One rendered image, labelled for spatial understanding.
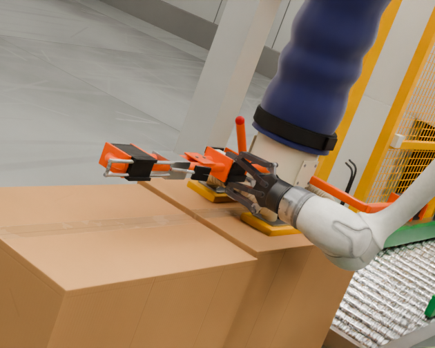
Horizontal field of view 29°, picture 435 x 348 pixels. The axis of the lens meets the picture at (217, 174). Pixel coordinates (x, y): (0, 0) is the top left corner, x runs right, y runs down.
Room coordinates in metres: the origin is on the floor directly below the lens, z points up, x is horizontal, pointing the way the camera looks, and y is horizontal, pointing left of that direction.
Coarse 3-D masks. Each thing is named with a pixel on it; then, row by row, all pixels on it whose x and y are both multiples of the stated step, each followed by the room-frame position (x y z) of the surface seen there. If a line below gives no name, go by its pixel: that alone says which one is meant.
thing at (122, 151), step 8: (112, 144) 1.66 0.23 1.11; (120, 144) 1.68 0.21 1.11; (128, 144) 1.71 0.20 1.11; (104, 152) 1.66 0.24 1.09; (112, 152) 1.65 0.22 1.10; (120, 152) 1.63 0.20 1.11; (128, 152) 1.65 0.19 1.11; (136, 152) 1.67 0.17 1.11; (144, 152) 1.69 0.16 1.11; (104, 160) 1.65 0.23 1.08; (112, 168) 1.64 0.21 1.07
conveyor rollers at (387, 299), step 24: (432, 240) 4.17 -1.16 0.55; (384, 264) 3.50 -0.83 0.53; (408, 264) 3.63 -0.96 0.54; (432, 264) 3.76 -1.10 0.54; (360, 288) 3.06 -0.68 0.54; (384, 288) 3.20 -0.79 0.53; (408, 288) 3.25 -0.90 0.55; (432, 288) 3.38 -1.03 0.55; (360, 312) 2.78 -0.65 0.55; (384, 312) 2.90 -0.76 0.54; (408, 312) 2.97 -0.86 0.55; (360, 336) 2.57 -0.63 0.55; (384, 336) 2.70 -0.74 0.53
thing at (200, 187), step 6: (192, 180) 2.12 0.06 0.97; (192, 186) 2.10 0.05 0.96; (198, 186) 2.09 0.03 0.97; (204, 186) 2.10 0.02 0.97; (210, 186) 2.10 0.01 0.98; (222, 186) 2.15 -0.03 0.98; (198, 192) 2.08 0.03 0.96; (204, 192) 2.07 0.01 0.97; (210, 192) 2.07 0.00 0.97; (216, 192) 2.09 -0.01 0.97; (222, 192) 2.10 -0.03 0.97; (210, 198) 2.06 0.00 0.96; (216, 198) 2.06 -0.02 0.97; (222, 198) 2.08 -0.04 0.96; (228, 198) 2.11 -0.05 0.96
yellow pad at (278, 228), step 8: (248, 216) 1.99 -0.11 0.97; (256, 216) 2.01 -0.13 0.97; (256, 224) 1.98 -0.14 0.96; (264, 224) 1.97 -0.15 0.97; (272, 224) 1.98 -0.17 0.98; (280, 224) 2.01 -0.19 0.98; (288, 224) 2.04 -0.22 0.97; (264, 232) 1.96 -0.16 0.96; (272, 232) 1.95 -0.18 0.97; (280, 232) 1.99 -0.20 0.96; (288, 232) 2.02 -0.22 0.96; (296, 232) 2.06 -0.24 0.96
